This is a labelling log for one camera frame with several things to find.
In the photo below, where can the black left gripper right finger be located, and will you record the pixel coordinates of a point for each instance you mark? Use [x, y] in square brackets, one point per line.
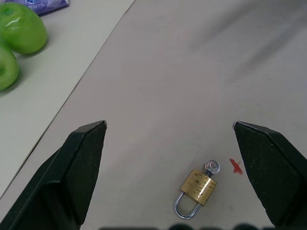
[271, 172]

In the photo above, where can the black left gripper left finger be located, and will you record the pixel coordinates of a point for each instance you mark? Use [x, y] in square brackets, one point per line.
[72, 172]

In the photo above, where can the red cross mark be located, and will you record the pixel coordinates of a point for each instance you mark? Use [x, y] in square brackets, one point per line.
[236, 166]

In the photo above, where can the brass padlock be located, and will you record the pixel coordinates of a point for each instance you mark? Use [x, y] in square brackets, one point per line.
[197, 189]

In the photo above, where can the green apple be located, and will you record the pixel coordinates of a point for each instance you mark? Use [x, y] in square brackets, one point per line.
[6, 70]
[21, 28]

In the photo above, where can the purple tissue pack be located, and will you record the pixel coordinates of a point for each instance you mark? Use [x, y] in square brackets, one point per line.
[45, 4]

